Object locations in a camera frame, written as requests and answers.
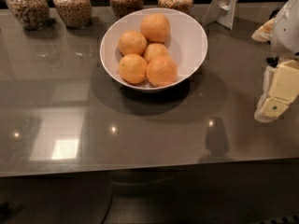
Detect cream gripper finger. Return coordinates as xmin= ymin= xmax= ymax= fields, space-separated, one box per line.
xmin=251 ymin=19 xmax=275 ymax=42
xmin=260 ymin=60 xmax=299 ymax=119

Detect orange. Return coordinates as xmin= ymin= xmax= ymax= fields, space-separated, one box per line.
xmin=146 ymin=56 xmax=178 ymax=87
xmin=143 ymin=43 xmax=169 ymax=63
xmin=118 ymin=30 xmax=148 ymax=56
xmin=141 ymin=13 xmax=170 ymax=43
xmin=118 ymin=54 xmax=148 ymax=84

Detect black and wood robot base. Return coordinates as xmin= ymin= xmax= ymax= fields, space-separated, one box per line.
xmin=266 ymin=57 xmax=278 ymax=68

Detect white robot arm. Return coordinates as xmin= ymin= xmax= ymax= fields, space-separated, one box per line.
xmin=252 ymin=0 xmax=299 ymax=122

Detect white ceramic bowl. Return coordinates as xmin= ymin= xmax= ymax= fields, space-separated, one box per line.
xmin=99 ymin=7 xmax=208 ymax=93

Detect white folded card stand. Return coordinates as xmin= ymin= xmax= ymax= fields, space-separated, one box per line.
xmin=202 ymin=0 xmax=238 ymax=30

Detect glass jar far left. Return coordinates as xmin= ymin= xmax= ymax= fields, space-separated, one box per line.
xmin=6 ymin=0 xmax=50 ymax=31

